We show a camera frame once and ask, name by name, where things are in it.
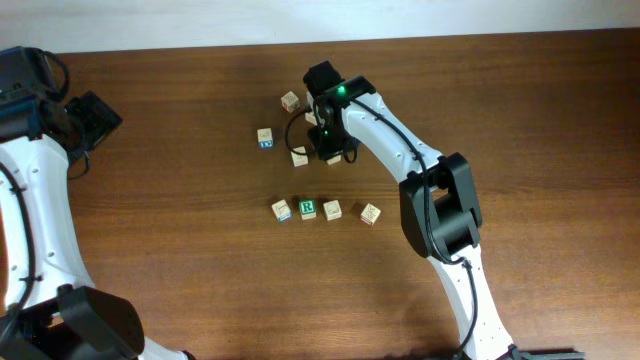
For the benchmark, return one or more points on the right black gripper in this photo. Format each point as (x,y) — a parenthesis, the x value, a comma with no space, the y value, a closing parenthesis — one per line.
(325,150)

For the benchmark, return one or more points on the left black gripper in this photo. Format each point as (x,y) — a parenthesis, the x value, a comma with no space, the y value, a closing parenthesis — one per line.
(108,119)

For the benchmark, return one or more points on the green letter R block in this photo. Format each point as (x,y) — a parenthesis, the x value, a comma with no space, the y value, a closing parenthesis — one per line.
(307,209)

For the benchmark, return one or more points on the blue edged wooden block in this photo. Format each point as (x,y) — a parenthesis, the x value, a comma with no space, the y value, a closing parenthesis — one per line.
(281,210)

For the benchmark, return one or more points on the red edged wooden block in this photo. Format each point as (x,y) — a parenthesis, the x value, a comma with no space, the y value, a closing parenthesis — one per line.
(370,214)

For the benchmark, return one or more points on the red letter E block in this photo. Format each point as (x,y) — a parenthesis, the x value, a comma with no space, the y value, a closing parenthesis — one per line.
(334,160)

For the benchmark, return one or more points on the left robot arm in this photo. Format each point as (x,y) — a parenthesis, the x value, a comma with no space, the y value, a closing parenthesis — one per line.
(53,309)

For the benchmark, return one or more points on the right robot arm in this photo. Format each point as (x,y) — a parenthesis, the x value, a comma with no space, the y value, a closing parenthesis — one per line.
(440,212)

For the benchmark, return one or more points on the wooden animal picture block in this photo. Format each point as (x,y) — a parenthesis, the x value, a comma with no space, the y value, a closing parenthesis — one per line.
(310,117)

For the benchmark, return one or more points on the plain wooden picture block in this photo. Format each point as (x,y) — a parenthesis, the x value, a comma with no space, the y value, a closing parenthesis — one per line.
(299,156)

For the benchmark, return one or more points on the wooden block top left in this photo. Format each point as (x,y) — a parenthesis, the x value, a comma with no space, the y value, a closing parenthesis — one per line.
(290,102)

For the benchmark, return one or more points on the blue letter E block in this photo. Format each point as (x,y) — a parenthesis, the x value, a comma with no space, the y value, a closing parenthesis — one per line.
(265,138)

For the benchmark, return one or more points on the black table clamp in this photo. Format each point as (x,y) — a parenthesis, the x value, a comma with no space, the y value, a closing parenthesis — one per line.
(516,354)

